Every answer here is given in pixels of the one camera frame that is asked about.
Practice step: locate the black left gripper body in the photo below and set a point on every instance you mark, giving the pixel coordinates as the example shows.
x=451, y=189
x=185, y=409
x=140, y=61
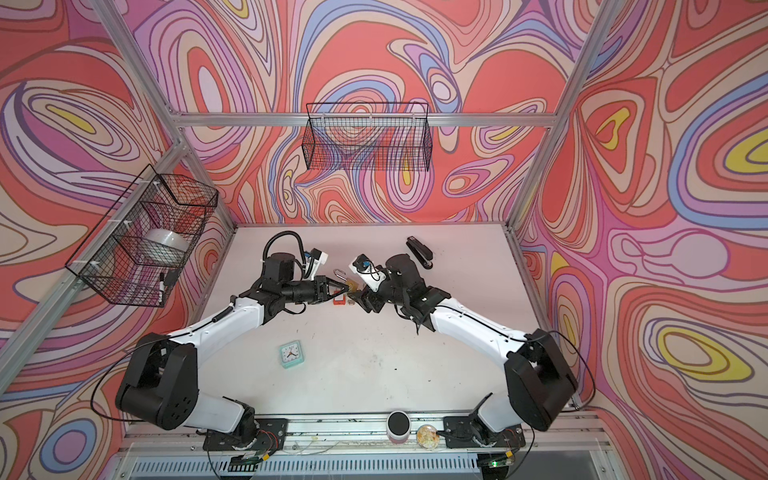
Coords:
x=304, y=292

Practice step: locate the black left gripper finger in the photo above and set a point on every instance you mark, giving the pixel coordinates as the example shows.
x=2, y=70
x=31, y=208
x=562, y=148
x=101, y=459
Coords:
x=331, y=283
x=333, y=293

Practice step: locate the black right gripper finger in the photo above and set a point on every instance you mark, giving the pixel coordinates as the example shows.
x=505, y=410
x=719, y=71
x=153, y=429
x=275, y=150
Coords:
x=360, y=289
x=363, y=303

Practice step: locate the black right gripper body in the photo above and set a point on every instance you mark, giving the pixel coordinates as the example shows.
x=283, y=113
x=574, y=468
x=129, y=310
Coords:
x=388, y=292

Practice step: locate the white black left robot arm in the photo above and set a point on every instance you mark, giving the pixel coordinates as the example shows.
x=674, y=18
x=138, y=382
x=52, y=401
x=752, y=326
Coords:
x=160, y=385

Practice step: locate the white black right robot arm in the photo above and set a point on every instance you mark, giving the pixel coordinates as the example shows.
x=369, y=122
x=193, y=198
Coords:
x=539, y=381

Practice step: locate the black stapler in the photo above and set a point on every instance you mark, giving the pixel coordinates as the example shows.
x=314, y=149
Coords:
x=421, y=252

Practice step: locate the mint green alarm clock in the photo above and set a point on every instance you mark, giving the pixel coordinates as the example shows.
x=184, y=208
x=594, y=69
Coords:
x=291, y=354

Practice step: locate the pink cylinder black top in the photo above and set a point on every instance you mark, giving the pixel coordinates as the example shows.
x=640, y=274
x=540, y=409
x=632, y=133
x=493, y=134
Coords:
x=398, y=427

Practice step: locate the round beige patterned ball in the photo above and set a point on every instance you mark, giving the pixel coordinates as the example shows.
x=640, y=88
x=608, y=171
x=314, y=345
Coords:
x=427, y=437

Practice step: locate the black marker in basket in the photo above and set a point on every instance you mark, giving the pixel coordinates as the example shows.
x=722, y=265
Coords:
x=161, y=289

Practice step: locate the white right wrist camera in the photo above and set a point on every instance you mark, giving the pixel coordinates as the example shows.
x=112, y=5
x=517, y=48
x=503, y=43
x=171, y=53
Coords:
x=370, y=274

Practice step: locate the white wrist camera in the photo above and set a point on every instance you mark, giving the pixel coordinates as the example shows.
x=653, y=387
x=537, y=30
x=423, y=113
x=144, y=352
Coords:
x=314, y=259
x=370, y=274

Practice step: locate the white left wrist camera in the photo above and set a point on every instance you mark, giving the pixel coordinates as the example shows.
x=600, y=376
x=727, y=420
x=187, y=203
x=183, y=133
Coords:
x=314, y=259

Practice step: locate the black wire basket back wall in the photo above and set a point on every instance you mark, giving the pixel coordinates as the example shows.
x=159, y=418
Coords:
x=367, y=136

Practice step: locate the black wire basket wall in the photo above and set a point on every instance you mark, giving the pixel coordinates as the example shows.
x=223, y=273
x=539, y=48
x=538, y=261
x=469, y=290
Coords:
x=367, y=136
x=158, y=221

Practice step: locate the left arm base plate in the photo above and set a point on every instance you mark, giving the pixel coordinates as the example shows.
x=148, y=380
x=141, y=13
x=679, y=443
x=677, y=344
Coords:
x=260, y=435

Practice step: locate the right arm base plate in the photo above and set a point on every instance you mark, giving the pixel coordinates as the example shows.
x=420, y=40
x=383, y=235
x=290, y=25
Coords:
x=467, y=431

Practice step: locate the black wire basket left wall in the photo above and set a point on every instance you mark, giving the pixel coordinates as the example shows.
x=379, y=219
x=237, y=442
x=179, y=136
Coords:
x=158, y=221

